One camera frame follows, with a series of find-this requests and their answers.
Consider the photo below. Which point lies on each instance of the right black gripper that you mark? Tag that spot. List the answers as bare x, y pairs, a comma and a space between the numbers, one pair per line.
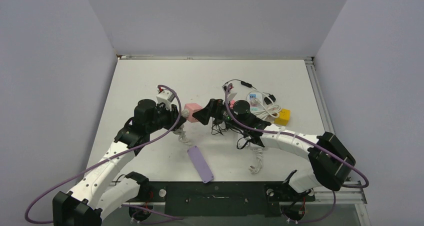
213, 109

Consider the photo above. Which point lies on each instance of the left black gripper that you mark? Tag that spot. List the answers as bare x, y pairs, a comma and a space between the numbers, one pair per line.
172, 115

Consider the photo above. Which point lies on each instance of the pink cube socket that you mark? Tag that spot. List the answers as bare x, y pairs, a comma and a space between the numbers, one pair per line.
189, 110

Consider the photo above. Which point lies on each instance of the white multi-socket power strip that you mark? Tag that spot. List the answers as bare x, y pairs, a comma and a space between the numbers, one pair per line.
256, 101

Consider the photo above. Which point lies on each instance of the black plug adapter with cable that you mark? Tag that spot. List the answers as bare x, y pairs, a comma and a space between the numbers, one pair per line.
267, 97

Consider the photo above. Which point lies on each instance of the yellow cube plug adapter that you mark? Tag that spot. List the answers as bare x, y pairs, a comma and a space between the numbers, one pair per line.
283, 117

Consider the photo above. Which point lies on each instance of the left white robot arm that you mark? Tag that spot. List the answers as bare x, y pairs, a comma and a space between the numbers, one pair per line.
90, 201

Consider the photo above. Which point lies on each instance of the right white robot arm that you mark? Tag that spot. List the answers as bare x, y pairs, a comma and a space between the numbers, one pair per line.
330, 162

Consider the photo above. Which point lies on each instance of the purple power strip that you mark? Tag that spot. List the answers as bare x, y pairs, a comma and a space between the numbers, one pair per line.
200, 164

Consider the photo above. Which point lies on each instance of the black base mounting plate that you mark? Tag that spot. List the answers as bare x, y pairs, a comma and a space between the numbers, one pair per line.
228, 198

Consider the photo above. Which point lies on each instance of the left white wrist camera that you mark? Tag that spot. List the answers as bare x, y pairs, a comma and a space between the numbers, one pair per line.
165, 98

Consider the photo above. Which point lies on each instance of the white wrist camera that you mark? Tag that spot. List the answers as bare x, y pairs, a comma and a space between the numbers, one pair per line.
165, 98
230, 96

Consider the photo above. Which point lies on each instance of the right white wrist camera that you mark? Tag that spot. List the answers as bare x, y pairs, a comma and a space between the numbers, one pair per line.
230, 96

